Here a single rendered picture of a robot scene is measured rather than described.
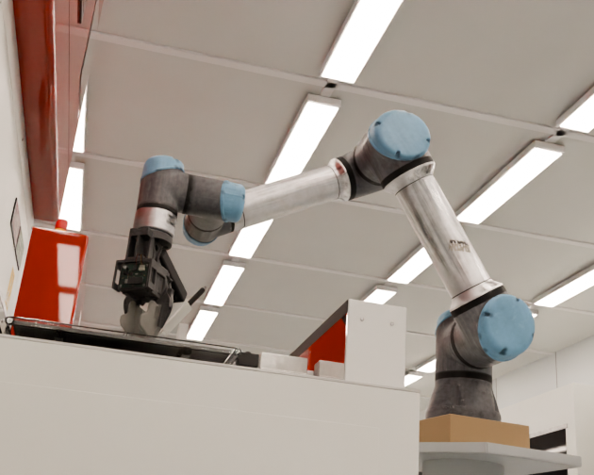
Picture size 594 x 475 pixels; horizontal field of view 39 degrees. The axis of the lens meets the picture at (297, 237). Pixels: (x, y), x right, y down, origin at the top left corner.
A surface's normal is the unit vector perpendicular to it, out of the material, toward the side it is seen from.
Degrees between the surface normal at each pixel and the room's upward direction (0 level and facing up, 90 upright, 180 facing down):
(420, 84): 180
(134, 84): 180
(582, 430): 90
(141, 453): 90
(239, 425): 90
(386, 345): 90
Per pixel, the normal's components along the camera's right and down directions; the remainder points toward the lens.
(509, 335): 0.31, -0.21
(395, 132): 0.20, -0.44
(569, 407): -0.97, -0.16
